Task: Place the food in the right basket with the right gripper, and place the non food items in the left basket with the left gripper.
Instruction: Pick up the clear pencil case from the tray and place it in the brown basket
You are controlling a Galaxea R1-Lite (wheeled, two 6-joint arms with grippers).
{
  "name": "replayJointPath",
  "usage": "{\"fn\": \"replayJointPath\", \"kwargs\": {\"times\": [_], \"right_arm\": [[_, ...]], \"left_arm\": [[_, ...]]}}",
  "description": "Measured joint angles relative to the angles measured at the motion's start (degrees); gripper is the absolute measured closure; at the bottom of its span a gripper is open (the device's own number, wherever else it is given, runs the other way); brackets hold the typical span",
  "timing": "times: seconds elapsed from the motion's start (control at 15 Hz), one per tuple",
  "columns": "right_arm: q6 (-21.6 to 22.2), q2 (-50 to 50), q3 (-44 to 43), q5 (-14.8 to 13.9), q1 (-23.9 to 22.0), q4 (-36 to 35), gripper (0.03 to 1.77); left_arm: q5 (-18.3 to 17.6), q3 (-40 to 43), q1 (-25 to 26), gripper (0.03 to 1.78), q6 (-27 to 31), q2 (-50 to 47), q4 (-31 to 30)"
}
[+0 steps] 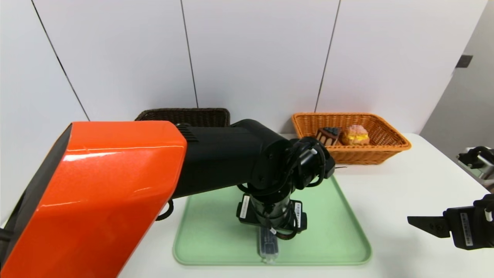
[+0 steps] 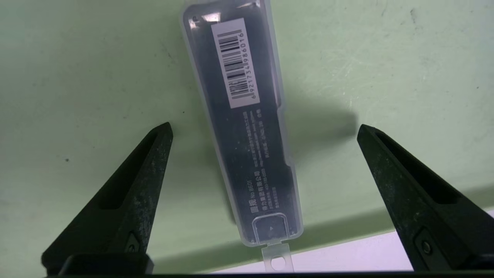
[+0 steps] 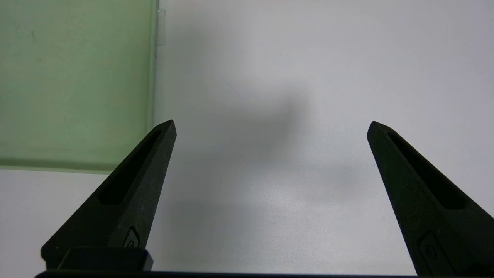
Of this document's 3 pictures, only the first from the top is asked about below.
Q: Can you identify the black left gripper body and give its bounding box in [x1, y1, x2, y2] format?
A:
[236, 193, 307, 232]

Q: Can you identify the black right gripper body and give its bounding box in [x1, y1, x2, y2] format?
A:
[443, 205, 494, 251]

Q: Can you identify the chocolate blueberry cake slice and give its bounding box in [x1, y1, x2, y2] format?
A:
[315, 127, 342, 146]

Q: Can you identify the cream puff pastry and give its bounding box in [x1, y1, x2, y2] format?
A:
[342, 124, 370, 146]

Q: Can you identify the orange wicker basket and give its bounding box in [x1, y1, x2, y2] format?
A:
[291, 112, 412, 165]

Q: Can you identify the dark brown wicker basket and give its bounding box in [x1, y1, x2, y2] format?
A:
[135, 108, 231, 128]

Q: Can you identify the light green plastic tray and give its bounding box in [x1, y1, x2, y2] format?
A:
[173, 176, 372, 266]

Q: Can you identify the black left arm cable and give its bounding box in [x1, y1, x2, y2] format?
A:
[156, 137, 328, 240]

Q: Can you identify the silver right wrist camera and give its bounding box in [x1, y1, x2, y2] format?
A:
[457, 146, 494, 179]

